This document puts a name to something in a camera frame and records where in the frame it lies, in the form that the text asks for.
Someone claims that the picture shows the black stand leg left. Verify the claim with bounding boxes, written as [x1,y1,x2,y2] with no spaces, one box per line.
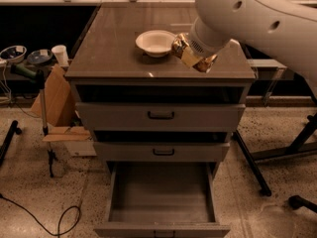
[0,120,22,165]

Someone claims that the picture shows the blue patterned bowl right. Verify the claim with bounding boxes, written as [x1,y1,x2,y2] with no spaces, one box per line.
[27,50,53,66]

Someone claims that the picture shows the grey top drawer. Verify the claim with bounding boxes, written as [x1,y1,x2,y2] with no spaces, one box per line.
[76,102,246,132]

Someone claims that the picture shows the brown cardboard box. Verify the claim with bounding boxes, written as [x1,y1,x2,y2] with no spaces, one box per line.
[43,63,90,142]

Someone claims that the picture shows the black stand legs right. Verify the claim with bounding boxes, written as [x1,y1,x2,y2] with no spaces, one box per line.
[233,113,317,196]

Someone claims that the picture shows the grey drawer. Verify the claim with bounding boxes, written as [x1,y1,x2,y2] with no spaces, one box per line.
[93,142,230,162]
[76,102,246,132]
[95,163,230,238]

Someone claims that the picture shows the tripod with green handle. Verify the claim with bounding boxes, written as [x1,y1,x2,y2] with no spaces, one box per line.
[11,63,56,178]

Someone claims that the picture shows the grey middle drawer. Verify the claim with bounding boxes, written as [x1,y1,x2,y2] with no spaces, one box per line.
[93,142,230,162]

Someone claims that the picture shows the white bowl on counter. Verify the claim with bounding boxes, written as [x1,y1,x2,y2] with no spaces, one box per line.
[136,30,175,58]

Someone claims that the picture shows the white paper cup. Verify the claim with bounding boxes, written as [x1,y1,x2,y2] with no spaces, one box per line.
[52,45,69,66]

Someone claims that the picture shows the blue patterned bowl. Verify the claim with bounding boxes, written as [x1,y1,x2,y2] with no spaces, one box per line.
[27,50,53,66]
[0,46,27,63]

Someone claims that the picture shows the grey bottom drawer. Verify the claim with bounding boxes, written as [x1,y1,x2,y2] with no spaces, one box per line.
[95,163,230,238]

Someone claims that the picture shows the blue patterned bowl left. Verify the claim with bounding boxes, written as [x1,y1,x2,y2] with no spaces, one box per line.
[0,46,27,63]

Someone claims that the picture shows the black caster foot right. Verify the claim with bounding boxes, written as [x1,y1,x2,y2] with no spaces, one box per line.
[288,195,317,213]

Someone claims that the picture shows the grey drawer cabinet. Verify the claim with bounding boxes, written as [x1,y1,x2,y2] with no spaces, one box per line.
[64,2,258,238]

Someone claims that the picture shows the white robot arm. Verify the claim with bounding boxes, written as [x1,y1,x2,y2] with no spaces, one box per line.
[188,0,317,92]

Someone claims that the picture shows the black floor cable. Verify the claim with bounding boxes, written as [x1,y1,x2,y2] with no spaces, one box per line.
[0,192,82,238]

